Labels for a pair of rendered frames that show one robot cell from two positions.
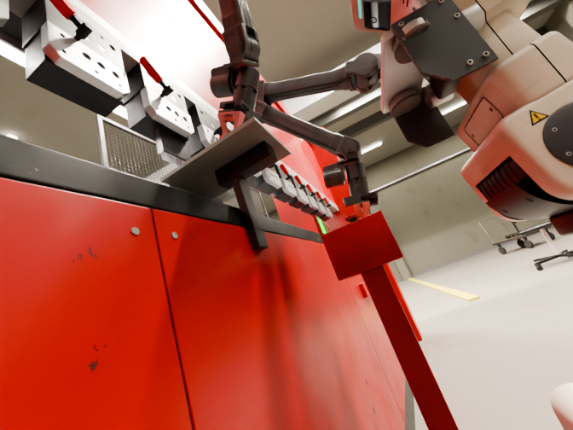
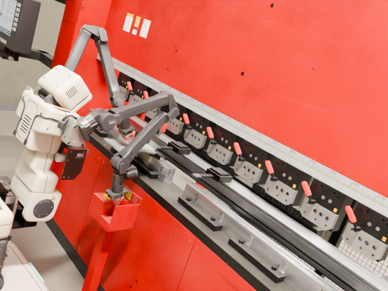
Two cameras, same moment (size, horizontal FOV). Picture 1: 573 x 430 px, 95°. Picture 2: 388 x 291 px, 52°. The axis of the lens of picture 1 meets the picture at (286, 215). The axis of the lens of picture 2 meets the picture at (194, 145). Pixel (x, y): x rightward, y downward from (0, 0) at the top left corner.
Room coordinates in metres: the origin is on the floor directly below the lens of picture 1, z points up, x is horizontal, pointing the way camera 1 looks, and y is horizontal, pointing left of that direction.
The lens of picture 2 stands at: (1.85, -1.81, 1.71)
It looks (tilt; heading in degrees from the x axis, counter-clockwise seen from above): 14 degrees down; 115
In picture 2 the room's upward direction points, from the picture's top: 19 degrees clockwise
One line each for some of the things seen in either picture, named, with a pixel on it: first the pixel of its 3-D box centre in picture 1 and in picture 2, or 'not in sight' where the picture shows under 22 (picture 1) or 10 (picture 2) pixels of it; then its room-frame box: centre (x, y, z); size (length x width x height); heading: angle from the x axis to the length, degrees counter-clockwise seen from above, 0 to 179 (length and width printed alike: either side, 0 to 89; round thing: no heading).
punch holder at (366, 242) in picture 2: (315, 205); (372, 231); (1.90, -0.23, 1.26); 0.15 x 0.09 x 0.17; 161
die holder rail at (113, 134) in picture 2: not in sight; (105, 126); (0.08, 0.41, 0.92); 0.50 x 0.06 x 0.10; 161
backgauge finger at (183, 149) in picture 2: not in sight; (170, 146); (0.65, 0.39, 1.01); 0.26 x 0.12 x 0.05; 71
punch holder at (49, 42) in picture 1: (78, 60); (142, 96); (0.39, 0.30, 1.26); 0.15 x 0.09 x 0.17; 161
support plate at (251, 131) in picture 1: (229, 165); (130, 146); (0.55, 0.09, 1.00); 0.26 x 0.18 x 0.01; 71
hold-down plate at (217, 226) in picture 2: not in sight; (198, 212); (1.15, -0.03, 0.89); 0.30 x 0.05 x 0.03; 161
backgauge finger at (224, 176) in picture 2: not in sight; (210, 174); (1.03, 0.25, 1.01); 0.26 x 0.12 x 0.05; 71
